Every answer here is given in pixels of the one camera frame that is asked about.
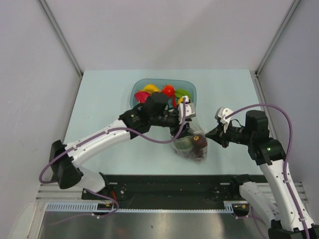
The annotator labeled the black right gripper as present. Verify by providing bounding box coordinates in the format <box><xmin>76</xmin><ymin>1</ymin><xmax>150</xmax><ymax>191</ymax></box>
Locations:
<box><xmin>205</xmin><ymin>120</ymin><xmax>253</xmax><ymax>148</ymax></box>

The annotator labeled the clear patterned zip bag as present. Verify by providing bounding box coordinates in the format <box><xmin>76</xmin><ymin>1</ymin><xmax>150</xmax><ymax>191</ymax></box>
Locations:
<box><xmin>170</xmin><ymin>117</ymin><xmax>208</xmax><ymax>161</ymax></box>

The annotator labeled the purple grape bunch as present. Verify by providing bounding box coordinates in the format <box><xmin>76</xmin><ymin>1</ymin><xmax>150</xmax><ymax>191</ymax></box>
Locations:
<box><xmin>184</xmin><ymin>147</ymin><xmax>207</xmax><ymax>161</ymax></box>

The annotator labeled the green netted melon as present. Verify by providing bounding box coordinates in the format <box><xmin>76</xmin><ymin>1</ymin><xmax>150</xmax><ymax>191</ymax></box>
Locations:
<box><xmin>173</xmin><ymin>137</ymin><xmax>193</xmax><ymax>153</ymax></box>

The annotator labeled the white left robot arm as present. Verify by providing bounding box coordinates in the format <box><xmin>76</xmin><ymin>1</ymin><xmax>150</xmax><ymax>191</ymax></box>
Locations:
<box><xmin>48</xmin><ymin>92</ymin><xmax>196</xmax><ymax>199</ymax></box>

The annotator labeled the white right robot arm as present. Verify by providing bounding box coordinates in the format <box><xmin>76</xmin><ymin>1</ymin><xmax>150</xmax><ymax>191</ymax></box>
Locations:
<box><xmin>205</xmin><ymin>108</ymin><xmax>319</xmax><ymax>239</ymax></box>

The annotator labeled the red pepper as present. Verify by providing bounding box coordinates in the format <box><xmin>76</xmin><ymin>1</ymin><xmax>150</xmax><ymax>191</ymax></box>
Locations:
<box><xmin>172</xmin><ymin>95</ymin><xmax>177</xmax><ymax>108</ymax></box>

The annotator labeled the pink dragon fruit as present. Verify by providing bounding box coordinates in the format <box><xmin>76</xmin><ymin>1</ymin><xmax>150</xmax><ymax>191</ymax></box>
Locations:
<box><xmin>134</xmin><ymin>91</ymin><xmax>151</xmax><ymax>104</ymax></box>

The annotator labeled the red tomato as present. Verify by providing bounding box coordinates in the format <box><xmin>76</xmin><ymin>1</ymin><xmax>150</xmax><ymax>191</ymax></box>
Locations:
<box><xmin>161</xmin><ymin>85</ymin><xmax>175</xmax><ymax>98</ymax></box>

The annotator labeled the yellow banana bunch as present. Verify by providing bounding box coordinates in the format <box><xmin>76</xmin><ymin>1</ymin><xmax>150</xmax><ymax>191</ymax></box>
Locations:
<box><xmin>141</xmin><ymin>84</ymin><xmax>160</xmax><ymax>94</ymax></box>

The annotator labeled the green leaf vegetable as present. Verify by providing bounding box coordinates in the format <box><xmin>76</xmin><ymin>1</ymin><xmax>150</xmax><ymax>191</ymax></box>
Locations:
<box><xmin>174</xmin><ymin>89</ymin><xmax>191</xmax><ymax>99</ymax></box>

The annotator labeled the teal plastic fruit bowl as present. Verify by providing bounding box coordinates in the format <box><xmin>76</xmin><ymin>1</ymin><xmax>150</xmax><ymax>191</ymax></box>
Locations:
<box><xmin>130</xmin><ymin>78</ymin><xmax>197</xmax><ymax>108</ymax></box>

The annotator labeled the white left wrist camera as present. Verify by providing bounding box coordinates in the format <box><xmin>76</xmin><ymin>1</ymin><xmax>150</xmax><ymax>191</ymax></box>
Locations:
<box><xmin>177</xmin><ymin>103</ymin><xmax>196</xmax><ymax>124</ymax></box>

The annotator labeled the right aluminium frame post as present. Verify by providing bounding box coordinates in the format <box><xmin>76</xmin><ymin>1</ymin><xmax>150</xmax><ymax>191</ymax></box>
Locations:
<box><xmin>254</xmin><ymin>0</ymin><xmax>302</xmax><ymax>75</ymax></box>

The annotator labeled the aluminium frame post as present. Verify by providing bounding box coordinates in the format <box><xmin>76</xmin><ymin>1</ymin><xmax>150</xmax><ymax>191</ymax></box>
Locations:
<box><xmin>254</xmin><ymin>0</ymin><xmax>302</xmax><ymax>75</ymax></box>
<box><xmin>36</xmin><ymin>0</ymin><xmax>84</xmax><ymax>77</ymax></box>

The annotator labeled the white slotted cable duct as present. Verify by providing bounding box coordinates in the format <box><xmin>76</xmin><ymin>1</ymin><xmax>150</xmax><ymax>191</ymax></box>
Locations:
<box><xmin>45</xmin><ymin>201</ymin><xmax>248</xmax><ymax>214</ymax></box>

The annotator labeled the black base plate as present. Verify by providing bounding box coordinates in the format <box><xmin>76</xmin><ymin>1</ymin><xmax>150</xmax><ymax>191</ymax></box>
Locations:
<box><xmin>81</xmin><ymin>175</ymin><xmax>266</xmax><ymax>209</ymax></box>

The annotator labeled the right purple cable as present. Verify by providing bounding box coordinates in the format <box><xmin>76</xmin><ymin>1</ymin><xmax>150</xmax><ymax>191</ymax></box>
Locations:
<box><xmin>224</xmin><ymin>104</ymin><xmax>312</xmax><ymax>239</ymax></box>

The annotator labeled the left aluminium frame post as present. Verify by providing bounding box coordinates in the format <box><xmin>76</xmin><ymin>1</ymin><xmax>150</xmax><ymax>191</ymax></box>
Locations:
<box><xmin>36</xmin><ymin>0</ymin><xmax>84</xmax><ymax>77</ymax></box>

